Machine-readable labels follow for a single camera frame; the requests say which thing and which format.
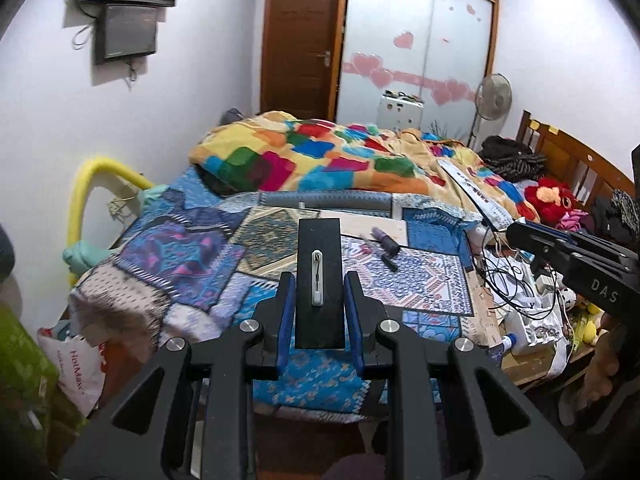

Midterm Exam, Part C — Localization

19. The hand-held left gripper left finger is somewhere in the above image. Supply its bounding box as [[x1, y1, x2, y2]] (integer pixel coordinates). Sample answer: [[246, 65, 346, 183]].
[[57, 271, 298, 480]]

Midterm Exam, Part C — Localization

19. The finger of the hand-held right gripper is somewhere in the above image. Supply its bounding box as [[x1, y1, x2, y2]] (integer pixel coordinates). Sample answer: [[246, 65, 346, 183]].
[[505, 221, 576, 273], [525, 220, 640, 266]]

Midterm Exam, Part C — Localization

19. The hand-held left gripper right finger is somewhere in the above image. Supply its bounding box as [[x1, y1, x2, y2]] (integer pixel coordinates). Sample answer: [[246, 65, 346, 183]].
[[344, 271, 586, 480]]

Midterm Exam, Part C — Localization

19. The black box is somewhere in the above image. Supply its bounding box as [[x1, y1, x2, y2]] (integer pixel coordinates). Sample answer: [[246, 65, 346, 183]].
[[295, 217, 347, 351]]

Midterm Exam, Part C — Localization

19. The person's right hand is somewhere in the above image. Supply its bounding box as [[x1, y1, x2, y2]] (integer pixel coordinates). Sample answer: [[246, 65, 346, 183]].
[[559, 327, 623, 427]]

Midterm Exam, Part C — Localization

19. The black patterned clothing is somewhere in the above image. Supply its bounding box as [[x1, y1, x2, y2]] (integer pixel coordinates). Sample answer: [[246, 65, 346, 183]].
[[592, 187, 640, 246]]

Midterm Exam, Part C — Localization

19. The yellow plush toy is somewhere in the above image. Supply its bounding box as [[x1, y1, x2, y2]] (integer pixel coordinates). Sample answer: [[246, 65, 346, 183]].
[[575, 300, 606, 343]]

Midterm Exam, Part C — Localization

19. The red plush toy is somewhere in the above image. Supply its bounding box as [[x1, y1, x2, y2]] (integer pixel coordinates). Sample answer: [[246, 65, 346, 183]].
[[524, 177, 581, 226]]

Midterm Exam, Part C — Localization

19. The white power strip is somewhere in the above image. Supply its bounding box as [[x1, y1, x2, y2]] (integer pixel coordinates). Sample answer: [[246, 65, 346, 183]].
[[505, 317, 551, 347]]

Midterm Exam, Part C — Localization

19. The long white paper strip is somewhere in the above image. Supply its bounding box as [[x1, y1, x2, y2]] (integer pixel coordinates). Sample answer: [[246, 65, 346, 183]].
[[437, 159, 513, 228]]

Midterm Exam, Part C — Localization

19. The purple thread spool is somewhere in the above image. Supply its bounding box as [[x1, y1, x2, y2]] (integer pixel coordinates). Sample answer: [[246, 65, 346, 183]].
[[371, 227, 401, 257]]

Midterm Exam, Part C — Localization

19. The black striped bag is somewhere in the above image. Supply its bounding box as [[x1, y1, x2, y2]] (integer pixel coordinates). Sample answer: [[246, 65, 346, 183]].
[[477, 135, 548, 183]]

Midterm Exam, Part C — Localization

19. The brown wooden headboard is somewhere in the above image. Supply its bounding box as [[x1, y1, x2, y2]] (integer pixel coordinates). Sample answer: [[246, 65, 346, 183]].
[[517, 109, 640, 201]]

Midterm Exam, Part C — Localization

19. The beige board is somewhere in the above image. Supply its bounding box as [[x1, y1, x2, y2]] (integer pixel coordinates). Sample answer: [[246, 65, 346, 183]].
[[317, 210, 408, 248]]

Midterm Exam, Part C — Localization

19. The blue patchwork bedspread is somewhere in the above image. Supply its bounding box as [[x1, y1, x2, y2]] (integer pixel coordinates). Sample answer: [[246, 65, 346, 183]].
[[67, 165, 493, 411]]

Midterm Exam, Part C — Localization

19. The person's leg in dark trousers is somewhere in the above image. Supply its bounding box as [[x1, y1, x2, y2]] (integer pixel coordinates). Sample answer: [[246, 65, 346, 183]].
[[330, 452, 401, 480]]

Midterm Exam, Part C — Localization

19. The standing electric fan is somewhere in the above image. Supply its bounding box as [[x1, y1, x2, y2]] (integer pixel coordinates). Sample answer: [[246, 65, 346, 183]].
[[467, 72, 513, 148]]

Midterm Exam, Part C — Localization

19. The colourful checked blanket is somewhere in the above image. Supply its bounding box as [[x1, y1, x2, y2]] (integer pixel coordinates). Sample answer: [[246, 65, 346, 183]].
[[189, 110, 541, 221]]

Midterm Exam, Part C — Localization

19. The small white cabinet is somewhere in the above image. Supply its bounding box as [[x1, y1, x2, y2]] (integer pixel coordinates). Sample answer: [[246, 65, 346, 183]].
[[377, 91, 426, 131]]

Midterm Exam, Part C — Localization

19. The teal cloth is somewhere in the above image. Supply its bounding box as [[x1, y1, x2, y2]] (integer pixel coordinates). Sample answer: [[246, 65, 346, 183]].
[[62, 185, 168, 276]]

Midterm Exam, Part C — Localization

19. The white shopping bag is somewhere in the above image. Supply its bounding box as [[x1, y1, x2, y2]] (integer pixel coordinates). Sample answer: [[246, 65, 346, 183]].
[[37, 330, 108, 418]]

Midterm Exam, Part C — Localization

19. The wooden wardrobe with frosted doors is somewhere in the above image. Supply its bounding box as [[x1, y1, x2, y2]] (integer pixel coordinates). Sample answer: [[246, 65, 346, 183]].
[[260, 0, 500, 151]]

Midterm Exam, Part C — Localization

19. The yellow foam tube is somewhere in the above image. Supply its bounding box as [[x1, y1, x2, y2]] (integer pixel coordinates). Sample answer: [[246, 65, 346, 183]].
[[67, 157, 156, 286]]

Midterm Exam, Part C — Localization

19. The green patterned bag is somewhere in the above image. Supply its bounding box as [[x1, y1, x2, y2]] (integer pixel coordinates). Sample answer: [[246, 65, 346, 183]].
[[0, 305, 66, 461]]

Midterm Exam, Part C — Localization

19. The brown wooden door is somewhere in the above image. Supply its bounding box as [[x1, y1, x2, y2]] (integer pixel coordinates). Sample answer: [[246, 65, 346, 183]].
[[260, 0, 348, 121]]

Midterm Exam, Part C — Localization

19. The tangle of black cables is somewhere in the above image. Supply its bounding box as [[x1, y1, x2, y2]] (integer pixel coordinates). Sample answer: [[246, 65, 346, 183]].
[[475, 240, 561, 321]]

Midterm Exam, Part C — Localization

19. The small black wall monitor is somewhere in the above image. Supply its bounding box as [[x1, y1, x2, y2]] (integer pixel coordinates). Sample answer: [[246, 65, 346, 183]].
[[94, 2, 158, 66]]

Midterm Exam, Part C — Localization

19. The black looped wall cable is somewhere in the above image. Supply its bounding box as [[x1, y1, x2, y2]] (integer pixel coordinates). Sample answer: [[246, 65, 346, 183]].
[[72, 22, 97, 47]]

